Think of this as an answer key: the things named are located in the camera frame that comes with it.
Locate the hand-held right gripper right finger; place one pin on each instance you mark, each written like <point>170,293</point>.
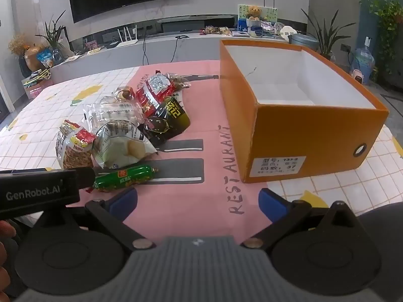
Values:
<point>270,203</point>

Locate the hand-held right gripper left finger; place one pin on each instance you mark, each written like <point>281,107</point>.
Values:
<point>124,201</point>

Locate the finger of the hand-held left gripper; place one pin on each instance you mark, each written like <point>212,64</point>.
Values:
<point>85,177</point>

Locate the green sausage snack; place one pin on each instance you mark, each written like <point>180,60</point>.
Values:
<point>122,177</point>

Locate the clear crispy snack packet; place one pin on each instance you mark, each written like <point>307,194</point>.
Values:
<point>113,113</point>

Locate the orange cardboard box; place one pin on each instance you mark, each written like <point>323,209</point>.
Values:
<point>299,138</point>

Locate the black snack packet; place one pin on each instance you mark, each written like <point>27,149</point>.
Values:
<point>167,122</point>

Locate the clear nut snack packet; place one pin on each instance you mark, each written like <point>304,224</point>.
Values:
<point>179,81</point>

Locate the person's left hand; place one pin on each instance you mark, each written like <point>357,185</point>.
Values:
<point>7,229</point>

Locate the red-label noodle snack packet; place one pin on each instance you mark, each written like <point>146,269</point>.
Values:
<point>75,148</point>

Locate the white bun packet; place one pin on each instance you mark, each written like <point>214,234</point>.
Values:
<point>122,144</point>

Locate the pink printed table mat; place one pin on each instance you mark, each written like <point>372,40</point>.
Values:
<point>176,214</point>

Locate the checkered tablecloth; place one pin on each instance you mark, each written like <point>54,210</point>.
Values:
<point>63,100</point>

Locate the round pastry packet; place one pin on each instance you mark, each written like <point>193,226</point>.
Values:
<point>124,93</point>

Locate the pink box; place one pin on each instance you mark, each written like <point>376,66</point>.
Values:
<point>34,85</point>

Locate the red snack packet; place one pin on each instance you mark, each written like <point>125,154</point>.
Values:
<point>154,92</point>

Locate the blue snack bag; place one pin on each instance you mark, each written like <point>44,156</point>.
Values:
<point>44,57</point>

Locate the brown round vase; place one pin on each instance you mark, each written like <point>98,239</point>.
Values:
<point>33,59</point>

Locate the white router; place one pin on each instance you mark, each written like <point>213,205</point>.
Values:
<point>127,39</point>

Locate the long-leaf potted plant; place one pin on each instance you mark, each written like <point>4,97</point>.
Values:
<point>55,34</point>

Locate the dried flower bunch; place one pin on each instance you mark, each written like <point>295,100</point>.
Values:
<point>18,44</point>

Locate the pink small appliance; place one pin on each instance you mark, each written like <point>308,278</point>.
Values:
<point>358,76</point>

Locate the grey trash bin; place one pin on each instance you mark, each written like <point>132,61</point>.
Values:
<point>303,42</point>

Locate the blue water jug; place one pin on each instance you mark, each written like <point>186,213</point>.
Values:
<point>362,61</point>

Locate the grey TV console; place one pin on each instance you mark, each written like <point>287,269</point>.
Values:
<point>195,47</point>

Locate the white round object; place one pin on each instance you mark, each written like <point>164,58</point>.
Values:
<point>288,33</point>

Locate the long-leaf plant black pot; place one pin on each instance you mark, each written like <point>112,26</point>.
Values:
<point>326,34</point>

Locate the pile of small snack packets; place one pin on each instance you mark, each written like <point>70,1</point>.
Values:
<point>215,30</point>

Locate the teddy bear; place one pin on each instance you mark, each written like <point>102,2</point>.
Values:
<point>254,12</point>

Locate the leafy vine plant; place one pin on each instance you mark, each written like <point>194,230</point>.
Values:
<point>387,31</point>

